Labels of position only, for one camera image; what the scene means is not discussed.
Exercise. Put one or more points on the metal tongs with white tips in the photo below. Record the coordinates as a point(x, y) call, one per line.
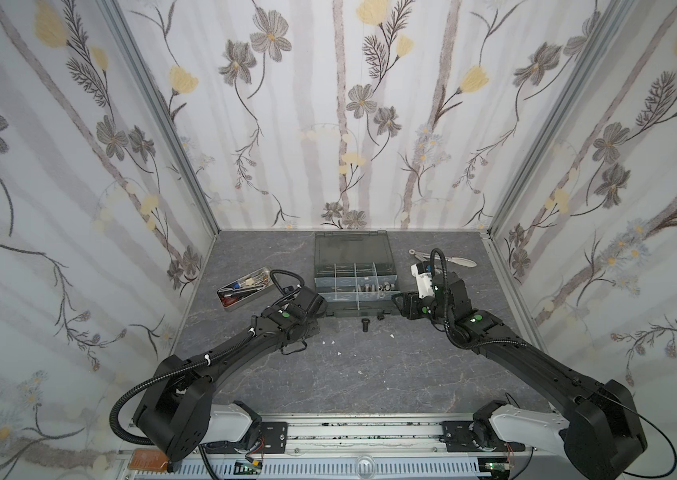
point(425, 257)

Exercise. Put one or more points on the amber bottle with black cap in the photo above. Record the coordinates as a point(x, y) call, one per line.
point(149, 460)

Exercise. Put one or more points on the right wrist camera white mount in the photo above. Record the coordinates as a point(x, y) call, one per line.
point(423, 275)

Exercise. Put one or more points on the silver nuts in box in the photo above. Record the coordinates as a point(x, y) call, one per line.
point(386, 289)

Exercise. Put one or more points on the metal tray with tools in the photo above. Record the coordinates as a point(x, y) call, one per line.
point(245, 289)

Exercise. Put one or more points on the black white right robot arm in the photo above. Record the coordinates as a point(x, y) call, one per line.
point(595, 425)

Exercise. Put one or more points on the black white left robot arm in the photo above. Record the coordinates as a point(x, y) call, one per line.
point(174, 409)

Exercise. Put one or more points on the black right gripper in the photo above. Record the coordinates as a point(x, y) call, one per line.
point(410, 304)

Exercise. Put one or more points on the green plastic organizer box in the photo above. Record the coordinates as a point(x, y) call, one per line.
point(344, 261)

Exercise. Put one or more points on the aluminium rail frame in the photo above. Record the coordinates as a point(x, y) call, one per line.
point(362, 446)

